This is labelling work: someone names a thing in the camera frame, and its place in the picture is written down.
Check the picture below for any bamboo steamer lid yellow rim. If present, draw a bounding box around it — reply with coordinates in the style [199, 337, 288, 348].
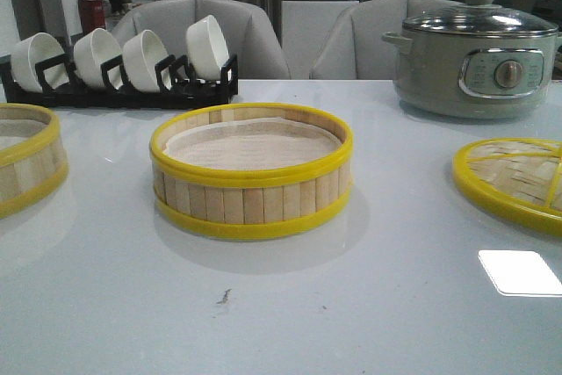
[452, 138, 561, 236]

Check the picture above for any bamboo steamer tier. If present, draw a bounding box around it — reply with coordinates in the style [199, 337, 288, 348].
[149, 103, 353, 240]
[1, 103, 68, 218]

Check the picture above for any white steamer liner cloth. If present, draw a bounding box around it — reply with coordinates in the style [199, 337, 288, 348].
[163, 118, 342, 170]

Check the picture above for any grey chair left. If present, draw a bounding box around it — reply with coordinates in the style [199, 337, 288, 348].
[112, 0, 291, 80]

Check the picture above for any grey chair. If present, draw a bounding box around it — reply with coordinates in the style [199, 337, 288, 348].
[112, 0, 291, 80]
[309, 0, 456, 80]

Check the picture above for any white bowl rightmost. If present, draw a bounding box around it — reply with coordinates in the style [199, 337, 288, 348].
[185, 15, 229, 81]

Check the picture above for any white bowl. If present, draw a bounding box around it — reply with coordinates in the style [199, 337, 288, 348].
[11, 32, 64, 93]
[185, 15, 229, 81]
[74, 28, 122, 90]
[122, 30, 169, 92]

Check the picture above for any grey chair right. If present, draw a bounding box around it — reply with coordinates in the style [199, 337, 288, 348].
[309, 0, 456, 80]

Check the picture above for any grey-green electric cooking pot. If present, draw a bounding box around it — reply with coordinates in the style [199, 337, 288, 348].
[382, 30, 561, 119]

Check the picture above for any black bowl rack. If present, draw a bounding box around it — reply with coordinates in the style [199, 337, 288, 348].
[1, 54, 238, 111]

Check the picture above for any red bin in background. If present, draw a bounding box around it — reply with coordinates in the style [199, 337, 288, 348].
[77, 0, 105, 35]

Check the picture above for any glass pot lid with knob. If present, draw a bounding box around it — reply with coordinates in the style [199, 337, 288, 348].
[402, 0, 558, 38]

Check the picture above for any white bowl far left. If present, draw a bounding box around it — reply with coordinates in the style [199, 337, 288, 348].
[11, 32, 64, 93]

